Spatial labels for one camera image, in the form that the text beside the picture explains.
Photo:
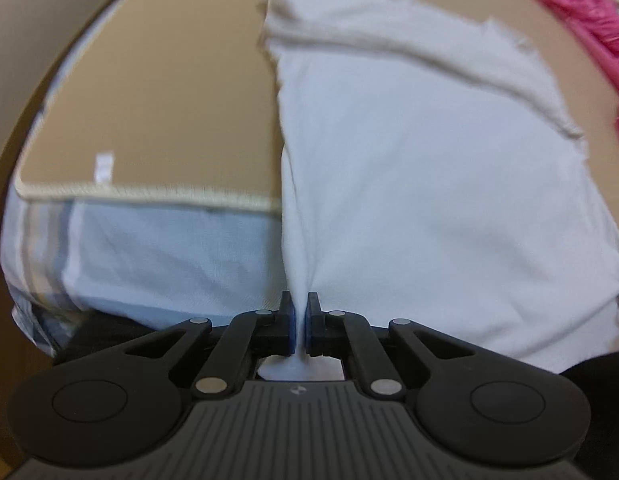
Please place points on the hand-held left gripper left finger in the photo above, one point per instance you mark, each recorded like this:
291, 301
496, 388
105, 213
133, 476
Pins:
289, 330

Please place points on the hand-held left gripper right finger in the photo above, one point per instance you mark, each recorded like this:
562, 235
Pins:
310, 332

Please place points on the person's dark clothing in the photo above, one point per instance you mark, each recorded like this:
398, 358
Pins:
599, 400

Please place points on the pink floral quilt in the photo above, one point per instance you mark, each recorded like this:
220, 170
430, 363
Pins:
589, 15

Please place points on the tan bed mat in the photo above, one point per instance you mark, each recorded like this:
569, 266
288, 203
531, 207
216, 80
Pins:
164, 110

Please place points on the white ribbon tag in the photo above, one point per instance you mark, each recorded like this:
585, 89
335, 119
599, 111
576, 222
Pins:
103, 167

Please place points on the white long-sleeve shirt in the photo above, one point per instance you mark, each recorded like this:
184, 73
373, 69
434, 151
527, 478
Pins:
414, 185

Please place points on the striped blue bed sheet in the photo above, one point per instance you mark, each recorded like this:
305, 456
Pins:
164, 260

